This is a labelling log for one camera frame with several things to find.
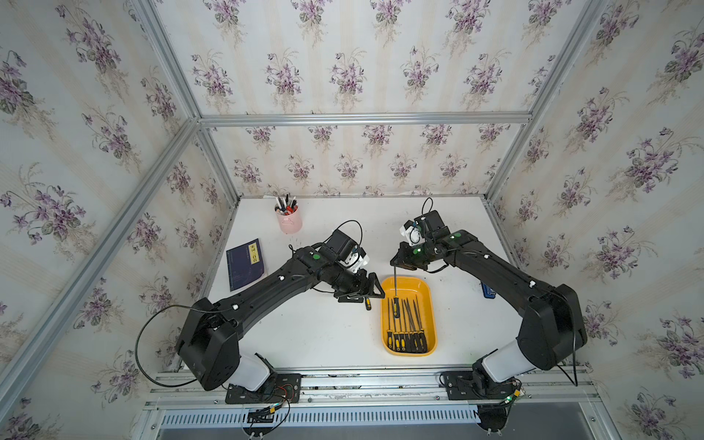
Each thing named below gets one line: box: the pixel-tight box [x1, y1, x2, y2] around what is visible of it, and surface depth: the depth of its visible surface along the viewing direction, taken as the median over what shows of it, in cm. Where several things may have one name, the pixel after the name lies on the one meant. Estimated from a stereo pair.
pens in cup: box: [275, 193, 299, 216], surface depth 106 cm
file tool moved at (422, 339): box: [415, 294, 428, 353], surface depth 81 cm
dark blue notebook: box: [225, 238, 265, 292], surface depth 101 cm
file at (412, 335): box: [406, 297, 418, 352], surface depth 81 cm
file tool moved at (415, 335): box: [412, 298, 419, 353], surface depth 81 cm
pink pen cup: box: [274, 207, 303, 235], surface depth 106 cm
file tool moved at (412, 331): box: [406, 297, 416, 353], surface depth 83 cm
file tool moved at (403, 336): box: [400, 308, 409, 352], surface depth 82 cm
